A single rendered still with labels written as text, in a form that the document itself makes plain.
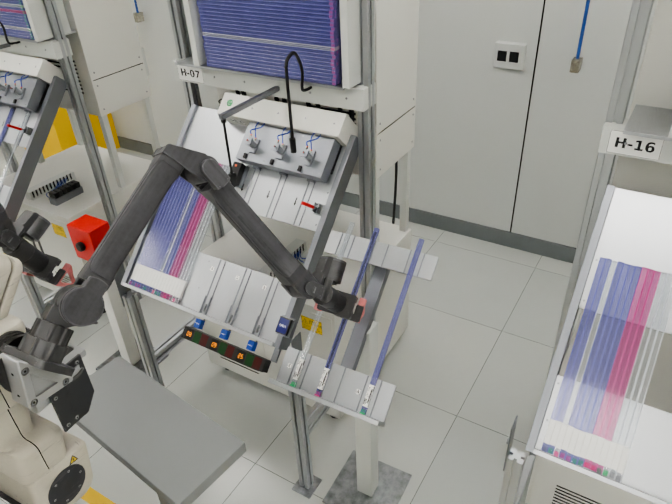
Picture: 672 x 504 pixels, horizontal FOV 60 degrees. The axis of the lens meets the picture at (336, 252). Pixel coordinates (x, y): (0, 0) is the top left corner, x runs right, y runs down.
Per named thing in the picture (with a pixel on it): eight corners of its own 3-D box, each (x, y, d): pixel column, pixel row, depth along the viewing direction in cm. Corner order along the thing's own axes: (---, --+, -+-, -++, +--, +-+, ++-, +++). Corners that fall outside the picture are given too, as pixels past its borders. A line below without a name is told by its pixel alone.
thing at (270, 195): (323, 235, 187) (316, 231, 183) (173, 192, 217) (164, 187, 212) (357, 142, 191) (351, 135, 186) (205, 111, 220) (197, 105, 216)
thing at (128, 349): (131, 388, 264) (82, 244, 220) (95, 369, 275) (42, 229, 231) (169, 355, 281) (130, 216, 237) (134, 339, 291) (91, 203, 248)
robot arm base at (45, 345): (-3, 349, 110) (40, 369, 105) (17, 309, 112) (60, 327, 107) (32, 358, 117) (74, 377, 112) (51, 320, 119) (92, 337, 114)
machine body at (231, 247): (340, 430, 240) (333, 314, 205) (211, 370, 271) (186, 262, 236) (407, 335, 285) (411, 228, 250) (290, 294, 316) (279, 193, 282)
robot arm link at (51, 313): (36, 324, 114) (41, 327, 110) (60, 277, 116) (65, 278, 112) (81, 340, 119) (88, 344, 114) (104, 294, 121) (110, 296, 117)
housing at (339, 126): (354, 154, 191) (337, 137, 179) (238, 130, 213) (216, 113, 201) (362, 132, 192) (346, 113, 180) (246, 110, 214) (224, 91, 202)
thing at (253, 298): (280, 344, 181) (275, 343, 179) (132, 284, 211) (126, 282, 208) (301, 286, 183) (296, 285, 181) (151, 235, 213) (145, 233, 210)
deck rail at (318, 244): (288, 350, 183) (278, 348, 177) (282, 348, 184) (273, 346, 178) (362, 143, 190) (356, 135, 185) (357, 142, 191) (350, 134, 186)
